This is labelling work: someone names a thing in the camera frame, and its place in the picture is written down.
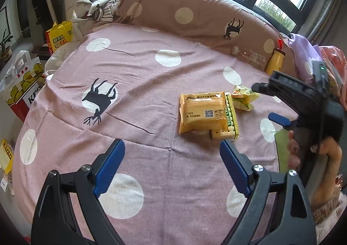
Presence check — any person's right forearm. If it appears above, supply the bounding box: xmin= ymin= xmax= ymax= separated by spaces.
xmin=309 ymin=136 xmax=347 ymax=224

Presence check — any green cardboard box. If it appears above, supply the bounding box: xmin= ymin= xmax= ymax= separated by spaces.
xmin=274 ymin=128 xmax=292 ymax=173

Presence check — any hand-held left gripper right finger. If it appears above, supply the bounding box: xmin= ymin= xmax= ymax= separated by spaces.
xmin=219 ymin=139 xmax=318 ymax=245

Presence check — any yellow bottle with red strap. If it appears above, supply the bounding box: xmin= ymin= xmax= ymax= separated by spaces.
xmin=265 ymin=39 xmax=286 ymax=76

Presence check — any potted plant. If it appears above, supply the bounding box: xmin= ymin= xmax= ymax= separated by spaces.
xmin=0 ymin=28 xmax=14 ymax=64

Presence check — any green cracker packet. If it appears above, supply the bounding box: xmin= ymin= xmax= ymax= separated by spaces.
xmin=209 ymin=92 xmax=240 ymax=142

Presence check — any pink dotted bedsheet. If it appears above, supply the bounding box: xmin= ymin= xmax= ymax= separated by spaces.
xmin=12 ymin=23 xmax=339 ymax=245

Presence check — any striped cloth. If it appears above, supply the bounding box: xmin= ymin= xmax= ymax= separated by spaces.
xmin=87 ymin=0 xmax=121 ymax=21

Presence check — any brown dotted deer pillow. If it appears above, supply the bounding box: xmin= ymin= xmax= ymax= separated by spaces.
xmin=116 ymin=0 xmax=299 ymax=77

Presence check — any clear plastic bottle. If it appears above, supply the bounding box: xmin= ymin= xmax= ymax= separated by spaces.
xmin=231 ymin=46 xmax=267 ymax=68

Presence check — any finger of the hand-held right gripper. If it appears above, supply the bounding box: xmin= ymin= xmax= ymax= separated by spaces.
xmin=268 ymin=112 xmax=293 ymax=128
xmin=251 ymin=82 xmax=275 ymax=96

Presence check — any pink cloth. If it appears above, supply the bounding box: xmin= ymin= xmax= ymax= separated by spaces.
xmin=320 ymin=46 xmax=347 ymax=99

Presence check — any red white paper bag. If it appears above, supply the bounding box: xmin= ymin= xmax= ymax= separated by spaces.
xmin=0 ymin=50 xmax=45 ymax=123

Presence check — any white plastic bag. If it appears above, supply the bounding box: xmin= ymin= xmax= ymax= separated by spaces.
xmin=45 ymin=41 xmax=79 ymax=76

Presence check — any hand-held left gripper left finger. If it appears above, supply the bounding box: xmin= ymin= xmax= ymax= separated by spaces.
xmin=31 ymin=139 xmax=126 ymax=245

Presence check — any yellow flat packet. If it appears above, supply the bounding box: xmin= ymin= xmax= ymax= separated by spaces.
xmin=0 ymin=139 xmax=14 ymax=175

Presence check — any person's right hand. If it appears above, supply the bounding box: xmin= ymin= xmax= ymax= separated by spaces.
xmin=287 ymin=130 xmax=303 ymax=172

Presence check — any small yellow green snack packet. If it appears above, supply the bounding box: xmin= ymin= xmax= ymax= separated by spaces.
xmin=230 ymin=85 xmax=261 ymax=111

